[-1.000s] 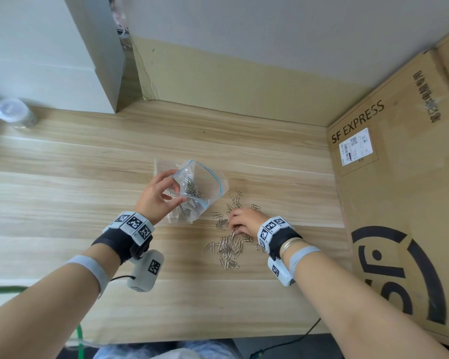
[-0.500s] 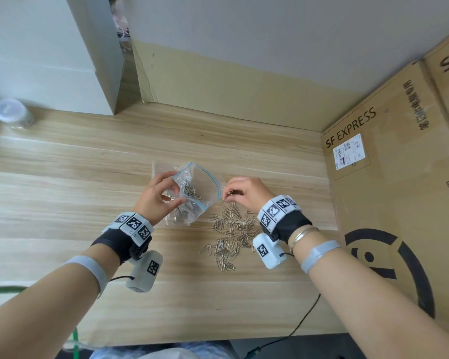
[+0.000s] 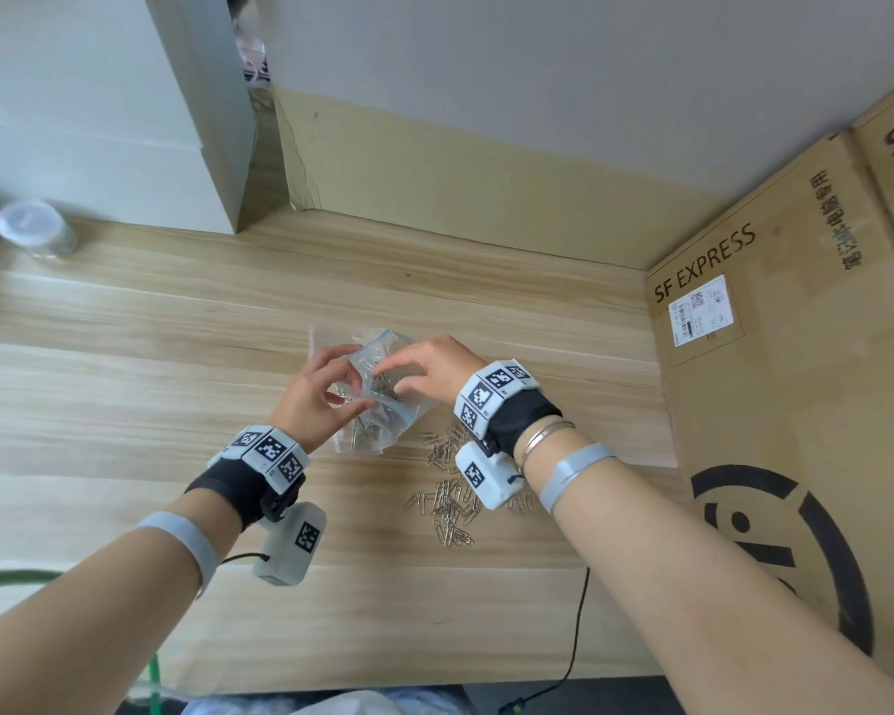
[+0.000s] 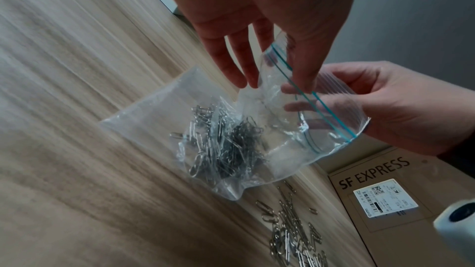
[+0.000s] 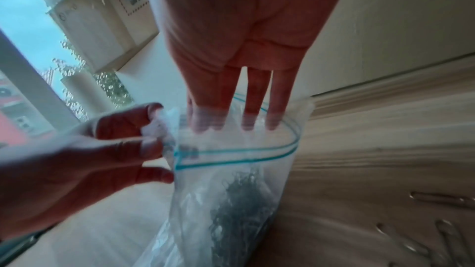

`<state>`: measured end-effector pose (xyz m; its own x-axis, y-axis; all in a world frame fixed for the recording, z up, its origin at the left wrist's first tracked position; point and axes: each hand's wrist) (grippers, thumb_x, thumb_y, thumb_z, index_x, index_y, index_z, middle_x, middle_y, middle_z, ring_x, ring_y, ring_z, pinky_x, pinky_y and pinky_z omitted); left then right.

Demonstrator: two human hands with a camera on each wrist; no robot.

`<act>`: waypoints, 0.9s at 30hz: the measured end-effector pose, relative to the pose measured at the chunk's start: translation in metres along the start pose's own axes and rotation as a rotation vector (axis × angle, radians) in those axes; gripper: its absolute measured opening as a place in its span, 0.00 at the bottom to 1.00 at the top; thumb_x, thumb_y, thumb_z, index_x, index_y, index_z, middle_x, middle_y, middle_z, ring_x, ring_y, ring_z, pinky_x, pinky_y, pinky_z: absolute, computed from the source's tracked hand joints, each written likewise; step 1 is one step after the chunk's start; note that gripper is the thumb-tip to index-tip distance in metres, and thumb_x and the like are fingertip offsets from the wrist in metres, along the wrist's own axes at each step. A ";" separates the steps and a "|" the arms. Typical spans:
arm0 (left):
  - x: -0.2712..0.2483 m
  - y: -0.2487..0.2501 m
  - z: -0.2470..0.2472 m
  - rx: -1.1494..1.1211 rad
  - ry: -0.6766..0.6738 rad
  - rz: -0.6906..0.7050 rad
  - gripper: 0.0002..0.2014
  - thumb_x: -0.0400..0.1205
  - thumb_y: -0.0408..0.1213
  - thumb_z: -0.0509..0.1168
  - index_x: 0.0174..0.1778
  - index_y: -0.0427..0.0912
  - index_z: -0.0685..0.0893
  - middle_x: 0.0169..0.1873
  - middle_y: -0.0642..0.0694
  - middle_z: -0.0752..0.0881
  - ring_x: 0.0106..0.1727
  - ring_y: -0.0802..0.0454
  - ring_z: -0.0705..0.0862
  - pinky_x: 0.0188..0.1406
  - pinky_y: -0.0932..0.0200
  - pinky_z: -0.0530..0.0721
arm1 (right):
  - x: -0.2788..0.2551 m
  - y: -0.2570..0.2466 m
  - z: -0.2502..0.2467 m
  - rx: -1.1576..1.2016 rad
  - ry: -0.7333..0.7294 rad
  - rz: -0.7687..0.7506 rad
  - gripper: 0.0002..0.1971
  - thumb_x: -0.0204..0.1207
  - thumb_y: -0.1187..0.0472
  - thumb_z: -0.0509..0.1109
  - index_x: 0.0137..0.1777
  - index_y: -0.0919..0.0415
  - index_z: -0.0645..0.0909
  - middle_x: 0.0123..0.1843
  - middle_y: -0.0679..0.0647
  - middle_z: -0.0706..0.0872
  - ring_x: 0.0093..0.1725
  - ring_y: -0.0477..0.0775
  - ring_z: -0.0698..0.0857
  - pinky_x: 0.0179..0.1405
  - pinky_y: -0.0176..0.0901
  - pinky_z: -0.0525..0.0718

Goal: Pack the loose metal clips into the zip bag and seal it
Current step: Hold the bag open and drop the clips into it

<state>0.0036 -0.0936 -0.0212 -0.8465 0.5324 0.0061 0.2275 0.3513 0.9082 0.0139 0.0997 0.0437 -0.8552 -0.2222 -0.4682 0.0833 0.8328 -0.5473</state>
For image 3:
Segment long black cable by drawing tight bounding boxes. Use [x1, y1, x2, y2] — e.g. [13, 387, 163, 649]
[497, 566, 592, 715]

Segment grey left forearm strap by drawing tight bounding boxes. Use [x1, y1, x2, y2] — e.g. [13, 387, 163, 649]
[130, 511, 222, 598]

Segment left marker wristband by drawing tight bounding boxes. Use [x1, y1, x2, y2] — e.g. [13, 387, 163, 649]
[184, 425, 311, 531]

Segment white cabinet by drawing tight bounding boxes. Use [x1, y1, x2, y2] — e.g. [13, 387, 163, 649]
[0, 0, 258, 235]

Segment gathered bunch of paper clips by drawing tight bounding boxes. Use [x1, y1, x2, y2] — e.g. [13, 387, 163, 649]
[327, 349, 411, 452]

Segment right marker wristband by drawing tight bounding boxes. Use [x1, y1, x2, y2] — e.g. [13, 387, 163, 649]
[454, 358, 564, 459]

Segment marker wristband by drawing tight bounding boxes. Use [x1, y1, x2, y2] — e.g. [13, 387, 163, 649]
[454, 358, 564, 459]
[184, 425, 311, 531]

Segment person's left forearm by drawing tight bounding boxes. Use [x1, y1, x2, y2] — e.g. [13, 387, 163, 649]
[0, 487, 243, 715]

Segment light wooden table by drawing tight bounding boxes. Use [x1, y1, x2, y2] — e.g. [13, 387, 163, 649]
[0, 208, 690, 697]

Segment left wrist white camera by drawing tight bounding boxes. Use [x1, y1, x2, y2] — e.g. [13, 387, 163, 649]
[251, 501, 328, 588]

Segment person's legs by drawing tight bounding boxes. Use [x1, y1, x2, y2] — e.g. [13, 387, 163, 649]
[115, 684, 471, 715]

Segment clear zip plastic bag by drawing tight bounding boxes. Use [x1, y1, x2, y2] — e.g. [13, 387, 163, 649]
[309, 325, 437, 457]

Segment white shipping label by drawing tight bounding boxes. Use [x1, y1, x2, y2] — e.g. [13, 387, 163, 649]
[667, 274, 737, 348]

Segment person's right forearm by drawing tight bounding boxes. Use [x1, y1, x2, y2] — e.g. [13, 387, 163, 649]
[524, 431, 894, 715]

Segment grey forearm strap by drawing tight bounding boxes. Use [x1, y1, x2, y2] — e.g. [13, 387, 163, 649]
[538, 442, 616, 514]
[130, 511, 222, 598]

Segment person's left hand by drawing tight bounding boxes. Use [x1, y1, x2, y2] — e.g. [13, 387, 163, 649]
[267, 343, 377, 455]

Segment wrist white camera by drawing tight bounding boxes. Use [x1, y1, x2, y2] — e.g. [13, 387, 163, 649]
[454, 442, 526, 512]
[251, 501, 328, 588]

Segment person's right hand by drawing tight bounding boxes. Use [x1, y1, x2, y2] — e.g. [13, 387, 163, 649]
[372, 334, 487, 407]

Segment clear bottle white cap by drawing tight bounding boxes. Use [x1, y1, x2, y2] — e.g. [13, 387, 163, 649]
[0, 200, 79, 261]

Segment large cardboard box round logo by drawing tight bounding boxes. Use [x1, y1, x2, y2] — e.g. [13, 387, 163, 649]
[646, 133, 894, 701]

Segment pile of silver paper clips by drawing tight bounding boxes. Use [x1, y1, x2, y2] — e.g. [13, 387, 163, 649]
[403, 420, 537, 548]

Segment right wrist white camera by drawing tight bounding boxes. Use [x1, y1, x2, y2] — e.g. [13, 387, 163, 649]
[454, 442, 526, 512]

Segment tan cardboard back panel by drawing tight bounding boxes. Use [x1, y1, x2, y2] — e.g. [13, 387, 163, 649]
[271, 86, 731, 270]

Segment silver bracelet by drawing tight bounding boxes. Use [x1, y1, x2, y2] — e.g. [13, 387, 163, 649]
[516, 420, 576, 470]

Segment grey right forearm strap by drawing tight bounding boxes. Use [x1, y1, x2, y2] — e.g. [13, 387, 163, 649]
[538, 442, 616, 514]

